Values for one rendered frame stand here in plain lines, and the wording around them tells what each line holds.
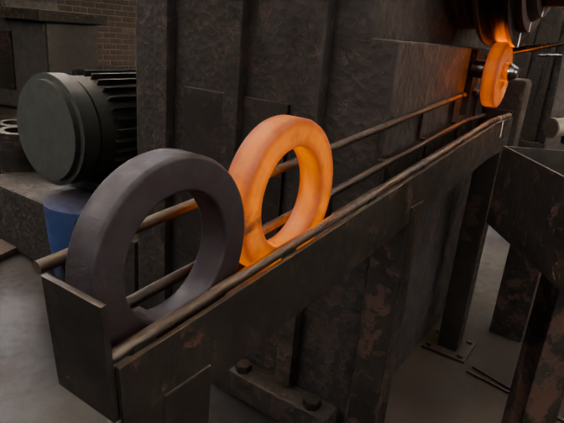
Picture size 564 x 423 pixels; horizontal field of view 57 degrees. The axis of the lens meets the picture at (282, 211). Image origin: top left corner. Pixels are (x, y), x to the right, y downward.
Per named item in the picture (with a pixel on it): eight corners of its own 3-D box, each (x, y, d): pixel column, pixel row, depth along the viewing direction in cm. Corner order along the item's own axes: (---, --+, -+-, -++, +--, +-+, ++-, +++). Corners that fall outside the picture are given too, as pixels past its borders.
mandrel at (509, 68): (452, 60, 135) (447, 76, 136) (448, 54, 132) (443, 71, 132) (521, 66, 127) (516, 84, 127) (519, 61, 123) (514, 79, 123)
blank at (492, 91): (477, 75, 120) (493, 76, 118) (499, 27, 125) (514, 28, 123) (480, 118, 132) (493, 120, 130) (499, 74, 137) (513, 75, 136)
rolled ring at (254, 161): (290, 294, 65) (269, 285, 67) (347, 168, 70) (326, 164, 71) (218, 240, 50) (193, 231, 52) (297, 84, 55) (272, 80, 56)
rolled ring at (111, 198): (243, 132, 48) (217, 126, 50) (70, 195, 35) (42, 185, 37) (248, 296, 56) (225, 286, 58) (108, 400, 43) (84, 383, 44)
